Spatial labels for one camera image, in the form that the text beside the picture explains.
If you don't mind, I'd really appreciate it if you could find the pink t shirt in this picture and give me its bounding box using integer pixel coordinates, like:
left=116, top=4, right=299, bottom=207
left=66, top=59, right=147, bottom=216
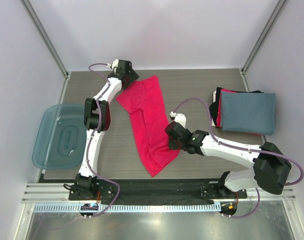
left=116, top=76, right=180, bottom=177

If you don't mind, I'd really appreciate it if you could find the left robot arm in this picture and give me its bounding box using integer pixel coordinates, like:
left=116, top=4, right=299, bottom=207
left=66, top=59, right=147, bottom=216
left=64, top=59, right=139, bottom=201

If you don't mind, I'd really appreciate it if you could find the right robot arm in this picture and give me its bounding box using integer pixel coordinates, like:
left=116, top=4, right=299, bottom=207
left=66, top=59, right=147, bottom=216
left=165, top=121, right=291, bottom=198

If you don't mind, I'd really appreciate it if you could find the folded black t shirt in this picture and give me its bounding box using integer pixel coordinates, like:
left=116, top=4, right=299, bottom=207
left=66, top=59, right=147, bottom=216
left=209, top=87, right=236, bottom=128

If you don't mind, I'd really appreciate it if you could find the folded white t shirt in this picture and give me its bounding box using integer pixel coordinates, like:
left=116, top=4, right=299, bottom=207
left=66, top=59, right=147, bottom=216
left=209, top=91, right=217, bottom=127

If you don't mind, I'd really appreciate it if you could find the folded grey-blue t shirt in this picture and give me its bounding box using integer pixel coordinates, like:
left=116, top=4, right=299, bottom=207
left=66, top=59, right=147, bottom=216
left=221, top=91, right=276, bottom=135

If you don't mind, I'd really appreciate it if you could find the clear blue plastic bin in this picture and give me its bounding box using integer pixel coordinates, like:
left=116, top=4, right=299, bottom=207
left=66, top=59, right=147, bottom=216
left=32, top=103, right=87, bottom=170

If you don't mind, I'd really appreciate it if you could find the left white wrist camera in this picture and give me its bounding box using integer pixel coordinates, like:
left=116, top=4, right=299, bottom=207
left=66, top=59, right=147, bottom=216
left=107, top=59, right=119, bottom=72

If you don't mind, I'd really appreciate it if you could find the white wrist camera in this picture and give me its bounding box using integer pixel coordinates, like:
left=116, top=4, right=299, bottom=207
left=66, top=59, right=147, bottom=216
left=169, top=111, right=186, bottom=129
left=107, top=59, right=119, bottom=72

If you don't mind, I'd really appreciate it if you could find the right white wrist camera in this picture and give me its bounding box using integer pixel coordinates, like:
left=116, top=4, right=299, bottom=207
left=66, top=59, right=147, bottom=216
left=169, top=111, right=186, bottom=129

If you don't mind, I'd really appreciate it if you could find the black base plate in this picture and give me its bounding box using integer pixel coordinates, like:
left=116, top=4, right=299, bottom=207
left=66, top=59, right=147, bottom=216
left=63, top=178, right=247, bottom=206

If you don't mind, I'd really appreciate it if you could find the left aluminium frame post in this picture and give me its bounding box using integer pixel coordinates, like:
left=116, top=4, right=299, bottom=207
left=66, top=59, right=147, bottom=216
left=21, top=0, right=71, bottom=78

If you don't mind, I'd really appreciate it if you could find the aluminium frame post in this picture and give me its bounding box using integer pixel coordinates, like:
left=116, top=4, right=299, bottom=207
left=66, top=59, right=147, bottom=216
left=21, top=0, right=71, bottom=78
left=240, top=0, right=290, bottom=75

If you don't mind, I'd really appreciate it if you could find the slotted cable duct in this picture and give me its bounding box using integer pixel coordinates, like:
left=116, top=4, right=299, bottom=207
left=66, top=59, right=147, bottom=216
left=34, top=202, right=221, bottom=214

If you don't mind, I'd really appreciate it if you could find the aluminium rail beam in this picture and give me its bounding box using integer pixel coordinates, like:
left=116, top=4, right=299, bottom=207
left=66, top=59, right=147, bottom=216
left=23, top=182, right=296, bottom=203

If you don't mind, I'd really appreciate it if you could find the right aluminium frame post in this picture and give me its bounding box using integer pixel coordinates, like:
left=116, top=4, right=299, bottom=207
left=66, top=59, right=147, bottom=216
left=240, top=0, right=290, bottom=75

